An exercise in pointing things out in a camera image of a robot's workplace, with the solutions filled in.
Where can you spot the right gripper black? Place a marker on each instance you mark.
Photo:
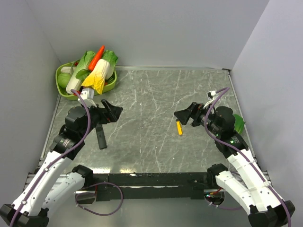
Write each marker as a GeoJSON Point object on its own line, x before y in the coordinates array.
{"type": "Point", "coordinates": [195, 110]}

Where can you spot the yellow white napa cabbage toy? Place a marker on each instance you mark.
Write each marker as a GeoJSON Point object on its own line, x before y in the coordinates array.
{"type": "Point", "coordinates": [96, 79]}

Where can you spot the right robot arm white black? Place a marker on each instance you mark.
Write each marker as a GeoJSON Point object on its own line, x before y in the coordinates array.
{"type": "Point", "coordinates": [254, 193]}

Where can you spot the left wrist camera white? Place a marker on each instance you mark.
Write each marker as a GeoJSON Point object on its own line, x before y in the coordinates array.
{"type": "Point", "coordinates": [87, 95]}

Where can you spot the green lettuce toy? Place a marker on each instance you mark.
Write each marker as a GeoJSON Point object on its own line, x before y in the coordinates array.
{"type": "Point", "coordinates": [110, 57]}

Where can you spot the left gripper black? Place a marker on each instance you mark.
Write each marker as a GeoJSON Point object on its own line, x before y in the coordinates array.
{"type": "Point", "coordinates": [114, 111]}

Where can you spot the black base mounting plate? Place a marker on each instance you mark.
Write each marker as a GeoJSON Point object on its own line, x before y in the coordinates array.
{"type": "Point", "coordinates": [191, 185]}

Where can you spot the orange toy carrot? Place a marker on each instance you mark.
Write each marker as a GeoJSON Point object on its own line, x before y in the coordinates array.
{"type": "Point", "coordinates": [96, 58]}

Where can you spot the green white bok choy toy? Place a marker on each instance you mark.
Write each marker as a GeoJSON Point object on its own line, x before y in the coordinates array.
{"type": "Point", "coordinates": [81, 72]}

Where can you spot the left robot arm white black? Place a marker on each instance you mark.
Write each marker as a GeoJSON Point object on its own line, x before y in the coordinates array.
{"type": "Point", "coordinates": [39, 201]}

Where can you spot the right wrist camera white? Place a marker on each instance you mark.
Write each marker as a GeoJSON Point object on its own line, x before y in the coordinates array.
{"type": "Point", "coordinates": [211, 95]}

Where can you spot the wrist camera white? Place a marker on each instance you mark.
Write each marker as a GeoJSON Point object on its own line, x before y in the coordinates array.
{"type": "Point", "coordinates": [211, 95]}
{"type": "Point", "coordinates": [87, 95]}

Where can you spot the yellow handled screwdriver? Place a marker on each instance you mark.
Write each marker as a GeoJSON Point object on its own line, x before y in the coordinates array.
{"type": "Point", "coordinates": [179, 127]}

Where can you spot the white mushroom toy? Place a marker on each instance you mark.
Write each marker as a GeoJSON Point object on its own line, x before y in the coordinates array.
{"type": "Point", "coordinates": [67, 69]}

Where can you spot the bok choy toy on table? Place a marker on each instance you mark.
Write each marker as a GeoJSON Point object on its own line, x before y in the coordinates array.
{"type": "Point", "coordinates": [239, 124]}

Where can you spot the round green cabbage toy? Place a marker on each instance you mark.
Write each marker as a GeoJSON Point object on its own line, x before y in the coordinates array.
{"type": "Point", "coordinates": [63, 79]}

